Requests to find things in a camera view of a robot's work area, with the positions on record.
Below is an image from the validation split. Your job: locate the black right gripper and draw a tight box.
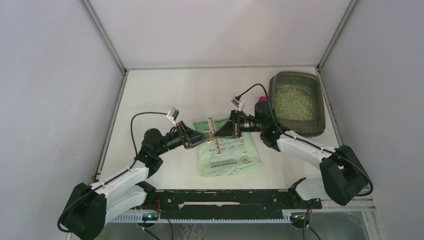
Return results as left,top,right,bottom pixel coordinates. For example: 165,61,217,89
213,110,265,140

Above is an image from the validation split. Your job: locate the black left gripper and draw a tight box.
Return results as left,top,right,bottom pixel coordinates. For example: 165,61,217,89
155,120,210,156

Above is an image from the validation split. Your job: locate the green cat litter bag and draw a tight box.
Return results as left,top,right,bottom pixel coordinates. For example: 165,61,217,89
197,133,263,178

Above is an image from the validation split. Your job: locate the magenta plastic scoop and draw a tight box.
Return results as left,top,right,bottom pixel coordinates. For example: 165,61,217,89
258,96,268,103

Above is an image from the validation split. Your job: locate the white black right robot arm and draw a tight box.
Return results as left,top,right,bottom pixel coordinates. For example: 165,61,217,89
213,101,374,208

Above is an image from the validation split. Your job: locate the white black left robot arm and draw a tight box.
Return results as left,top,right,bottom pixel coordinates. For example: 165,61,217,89
57,121,215,240

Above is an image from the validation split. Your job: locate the green litter in box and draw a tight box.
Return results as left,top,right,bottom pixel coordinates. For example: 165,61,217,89
275,84,313,121

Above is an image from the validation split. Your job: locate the dark grey litter box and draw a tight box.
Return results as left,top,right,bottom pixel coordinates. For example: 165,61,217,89
268,71,326,138

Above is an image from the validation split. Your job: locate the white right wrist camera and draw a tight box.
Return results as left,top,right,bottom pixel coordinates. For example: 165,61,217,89
231,96,245,111

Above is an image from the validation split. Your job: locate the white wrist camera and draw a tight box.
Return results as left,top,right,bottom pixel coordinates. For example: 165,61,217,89
231,96,245,111
166,107,180,127

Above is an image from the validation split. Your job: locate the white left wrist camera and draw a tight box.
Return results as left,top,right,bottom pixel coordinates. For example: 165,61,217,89
166,107,180,127

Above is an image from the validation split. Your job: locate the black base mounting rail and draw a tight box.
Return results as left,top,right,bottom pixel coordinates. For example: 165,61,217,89
131,183,322,217

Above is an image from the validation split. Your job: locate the white slotted cable duct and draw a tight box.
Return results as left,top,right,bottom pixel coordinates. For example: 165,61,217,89
110,210,306,224

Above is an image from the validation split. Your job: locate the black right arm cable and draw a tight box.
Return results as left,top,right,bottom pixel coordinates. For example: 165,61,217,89
236,83,374,198

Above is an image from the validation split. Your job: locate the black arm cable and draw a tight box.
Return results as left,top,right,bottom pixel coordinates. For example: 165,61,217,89
236,83,374,198
56,111,170,233

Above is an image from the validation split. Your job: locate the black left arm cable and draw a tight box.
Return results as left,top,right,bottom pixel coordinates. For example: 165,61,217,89
56,111,170,233

